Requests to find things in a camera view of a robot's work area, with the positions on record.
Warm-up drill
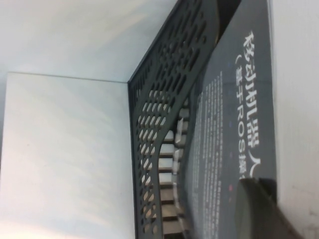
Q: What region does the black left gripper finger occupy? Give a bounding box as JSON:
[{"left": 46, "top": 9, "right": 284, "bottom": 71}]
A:
[{"left": 235, "top": 177, "right": 310, "bottom": 239}]

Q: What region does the dark cover robotics book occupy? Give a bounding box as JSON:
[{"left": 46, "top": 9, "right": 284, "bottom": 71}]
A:
[{"left": 184, "top": 0, "right": 279, "bottom": 239}]

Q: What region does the black plastic book stand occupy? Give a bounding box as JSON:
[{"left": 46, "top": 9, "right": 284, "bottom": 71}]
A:
[{"left": 127, "top": 0, "right": 250, "bottom": 239}]

